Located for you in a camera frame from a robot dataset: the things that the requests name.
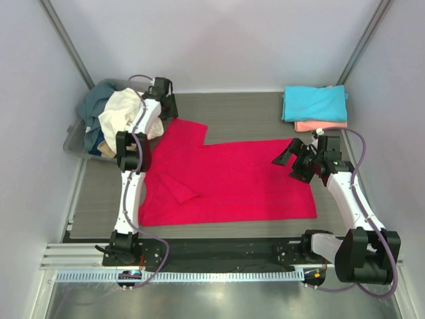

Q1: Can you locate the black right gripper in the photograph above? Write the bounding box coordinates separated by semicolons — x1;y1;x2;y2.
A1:
272;138;323;184

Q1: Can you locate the red pink t shirt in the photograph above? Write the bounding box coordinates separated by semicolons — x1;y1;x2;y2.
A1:
139;119;317;227

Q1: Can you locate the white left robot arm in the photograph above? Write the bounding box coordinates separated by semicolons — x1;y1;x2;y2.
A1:
102;77;179;266

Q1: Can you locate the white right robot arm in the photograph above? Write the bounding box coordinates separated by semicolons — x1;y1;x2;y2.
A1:
273;130;401;287

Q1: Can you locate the folded salmon t shirt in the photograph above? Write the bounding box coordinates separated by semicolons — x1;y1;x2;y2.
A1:
294;121;347;132

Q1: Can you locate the folded turquoise t shirt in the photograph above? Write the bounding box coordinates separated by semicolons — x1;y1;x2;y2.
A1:
282;85;348;122

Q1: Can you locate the cream white t shirt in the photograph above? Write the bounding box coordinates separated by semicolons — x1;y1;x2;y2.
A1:
98;88;143;153

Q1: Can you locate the grey-blue t shirt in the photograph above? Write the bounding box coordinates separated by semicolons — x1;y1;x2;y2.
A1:
76;81;116;152

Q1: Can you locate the dark blue t shirt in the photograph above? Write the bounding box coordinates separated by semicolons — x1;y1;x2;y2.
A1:
88;130;105;156

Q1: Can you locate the tan t shirt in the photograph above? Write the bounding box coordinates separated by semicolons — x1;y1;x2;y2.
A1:
97;141;116;159

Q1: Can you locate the left corner aluminium post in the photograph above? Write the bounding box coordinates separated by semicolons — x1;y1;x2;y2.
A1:
38;0;95;89

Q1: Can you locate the corner aluminium post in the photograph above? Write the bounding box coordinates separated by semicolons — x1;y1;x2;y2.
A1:
336;0;394;85
38;0;95;89

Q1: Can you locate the slotted cable duct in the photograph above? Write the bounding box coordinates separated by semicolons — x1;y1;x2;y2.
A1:
56;268;304;284

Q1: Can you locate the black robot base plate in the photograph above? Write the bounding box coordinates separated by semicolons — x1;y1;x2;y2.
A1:
95;237;326;273

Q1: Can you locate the right corner aluminium post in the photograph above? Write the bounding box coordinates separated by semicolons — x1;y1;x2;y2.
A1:
336;0;394;85

